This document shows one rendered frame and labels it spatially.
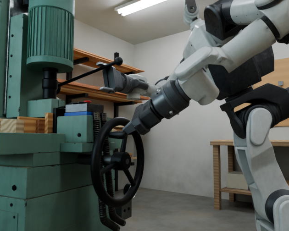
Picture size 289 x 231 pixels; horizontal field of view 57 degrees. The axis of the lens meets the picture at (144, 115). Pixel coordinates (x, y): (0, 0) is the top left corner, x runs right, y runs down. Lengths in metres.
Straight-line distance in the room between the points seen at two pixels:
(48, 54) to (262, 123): 0.84
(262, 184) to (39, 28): 1.03
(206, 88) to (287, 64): 3.37
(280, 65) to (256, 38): 3.38
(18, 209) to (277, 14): 0.84
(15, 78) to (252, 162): 0.97
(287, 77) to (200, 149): 1.59
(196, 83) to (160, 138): 4.03
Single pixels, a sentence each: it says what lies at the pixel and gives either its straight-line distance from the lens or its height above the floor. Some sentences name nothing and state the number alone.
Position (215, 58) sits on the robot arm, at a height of 1.08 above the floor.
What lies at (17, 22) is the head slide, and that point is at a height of 1.35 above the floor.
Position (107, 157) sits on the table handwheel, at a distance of 0.90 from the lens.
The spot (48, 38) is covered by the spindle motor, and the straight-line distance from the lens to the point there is 1.09.
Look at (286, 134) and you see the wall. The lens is 3.96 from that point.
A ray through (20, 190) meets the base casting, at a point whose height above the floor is 0.73.
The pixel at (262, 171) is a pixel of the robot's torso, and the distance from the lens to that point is 1.14.
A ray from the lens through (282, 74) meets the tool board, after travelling 4.03.
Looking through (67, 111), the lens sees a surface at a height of 0.98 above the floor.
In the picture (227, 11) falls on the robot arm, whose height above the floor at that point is 1.27.
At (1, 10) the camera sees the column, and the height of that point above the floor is 1.40.
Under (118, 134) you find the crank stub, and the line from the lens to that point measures 0.78.
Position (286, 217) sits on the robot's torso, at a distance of 1.15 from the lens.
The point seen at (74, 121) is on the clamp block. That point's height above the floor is 0.94.
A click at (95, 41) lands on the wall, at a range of 4.62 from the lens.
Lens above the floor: 0.88
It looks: 5 degrees up
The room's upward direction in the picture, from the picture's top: straight up
